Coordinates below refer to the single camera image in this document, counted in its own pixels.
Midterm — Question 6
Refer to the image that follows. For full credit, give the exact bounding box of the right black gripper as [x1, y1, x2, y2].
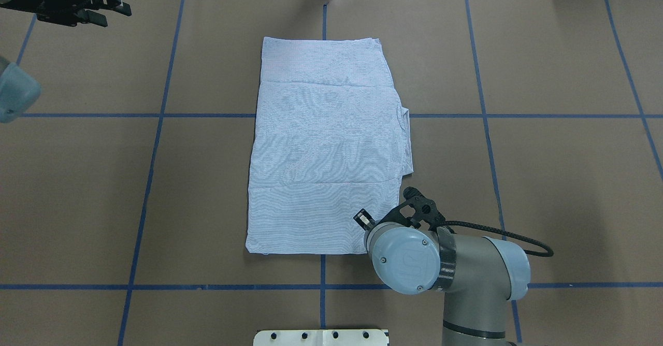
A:
[353, 209, 415, 231]

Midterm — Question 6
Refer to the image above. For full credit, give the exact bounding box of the light blue striped shirt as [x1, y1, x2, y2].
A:
[246, 37, 413, 255]

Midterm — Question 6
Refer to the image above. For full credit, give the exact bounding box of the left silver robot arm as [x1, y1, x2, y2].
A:
[1, 0, 132, 124]

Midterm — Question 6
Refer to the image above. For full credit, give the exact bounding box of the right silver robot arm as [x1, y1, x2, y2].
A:
[354, 210, 531, 345]

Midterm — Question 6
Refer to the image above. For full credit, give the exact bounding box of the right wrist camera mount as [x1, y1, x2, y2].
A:
[395, 187, 446, 231]

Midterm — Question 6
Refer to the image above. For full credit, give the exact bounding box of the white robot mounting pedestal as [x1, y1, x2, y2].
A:
[253, 329, 390, 345]

